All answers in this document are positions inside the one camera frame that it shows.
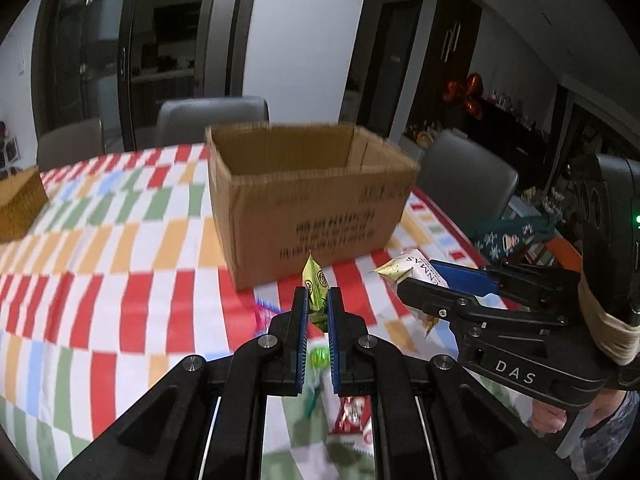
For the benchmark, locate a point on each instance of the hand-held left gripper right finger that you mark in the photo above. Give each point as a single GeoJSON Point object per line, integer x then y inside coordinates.
{"type": "Point", "coordinates": [334, 340]}

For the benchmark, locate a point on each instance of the woven wicker basket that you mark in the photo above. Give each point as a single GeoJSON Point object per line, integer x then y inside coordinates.
{"type": "Point", "coordinates": [20, 205]}

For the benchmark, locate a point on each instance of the sliding glass door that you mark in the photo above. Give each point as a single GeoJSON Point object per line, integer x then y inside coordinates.
{"type": "Point", "coordinates": [150, 50]}

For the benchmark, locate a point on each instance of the person's right hand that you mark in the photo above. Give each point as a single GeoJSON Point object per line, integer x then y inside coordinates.
{"type": "Point", "coordinates": [550, 415]}

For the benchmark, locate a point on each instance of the pink candy packet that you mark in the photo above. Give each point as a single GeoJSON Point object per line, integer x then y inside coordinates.
{"type": "Point", "coordinates": [265, 316]}

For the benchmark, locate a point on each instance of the brown cardboard box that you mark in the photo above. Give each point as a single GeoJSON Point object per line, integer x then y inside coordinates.
{"type": "Point", "coordinates": [300, 200]}

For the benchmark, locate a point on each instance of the dark sideboard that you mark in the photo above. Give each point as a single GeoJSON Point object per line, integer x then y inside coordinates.
{"type": "Point", "coordinates": [520, 135]}

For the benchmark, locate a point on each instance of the small green snack packet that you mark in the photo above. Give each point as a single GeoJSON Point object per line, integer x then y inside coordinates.
{"type": "Point", "coordinates": [316, 280]}

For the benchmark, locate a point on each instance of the dark room door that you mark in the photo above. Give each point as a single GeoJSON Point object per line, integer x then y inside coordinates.
{"type": "Point", "coordinates": [390, 70]}

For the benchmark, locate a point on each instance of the red snack packet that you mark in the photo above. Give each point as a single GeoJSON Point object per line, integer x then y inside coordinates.
{"type": "Point", "coordinates": [352, 415]}

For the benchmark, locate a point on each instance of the red foil balloon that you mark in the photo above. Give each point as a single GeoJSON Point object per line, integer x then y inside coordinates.
{"type": "Point", "coordinates": [467, 92]}

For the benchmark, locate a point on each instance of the dark green printed cloth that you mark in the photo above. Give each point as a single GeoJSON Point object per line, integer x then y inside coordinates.
{"type": "Point", "coordinates": [510, 235]}

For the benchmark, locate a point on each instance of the colourful checked tablecloth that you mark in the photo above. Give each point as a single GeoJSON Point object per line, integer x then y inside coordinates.
{"type": "Point", "coordinates": [100, 285]}

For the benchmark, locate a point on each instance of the person's right forearm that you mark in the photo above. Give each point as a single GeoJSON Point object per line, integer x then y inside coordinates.
{"type": "Point", "coordinates": [610, 440]}

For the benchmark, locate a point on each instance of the white and gold snack packet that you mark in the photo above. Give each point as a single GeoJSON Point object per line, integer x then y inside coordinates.
{"type": "Point", "coordinates": [410, 272]}

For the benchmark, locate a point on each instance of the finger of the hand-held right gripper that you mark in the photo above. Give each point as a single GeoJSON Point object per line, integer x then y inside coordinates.
{"type": "Point", "coordinates": [435, 300]}
{"type": "Point", "coordinates": [465, 280]}

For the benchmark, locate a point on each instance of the grey dining chair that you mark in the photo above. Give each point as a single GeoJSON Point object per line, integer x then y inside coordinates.
{"type": "Point", "coordinates": [470, 180]}
{"type": "Point", "coordinates": [70, 142]}
{"type": "Point", "coordinates": [210, 120]}

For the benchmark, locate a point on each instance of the green lollipop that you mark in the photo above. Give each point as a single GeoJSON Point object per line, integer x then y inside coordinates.
{"type": "Point", "coordinates": [319, 358]}

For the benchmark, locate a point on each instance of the dark tall cabinet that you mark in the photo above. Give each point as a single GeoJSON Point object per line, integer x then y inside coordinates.
{"type": "Point", "coordinates": [447, 55]}

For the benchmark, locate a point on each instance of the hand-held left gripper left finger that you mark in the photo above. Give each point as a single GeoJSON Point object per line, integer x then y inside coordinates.
{"type": "Point", "coordinates": [301, 340]}

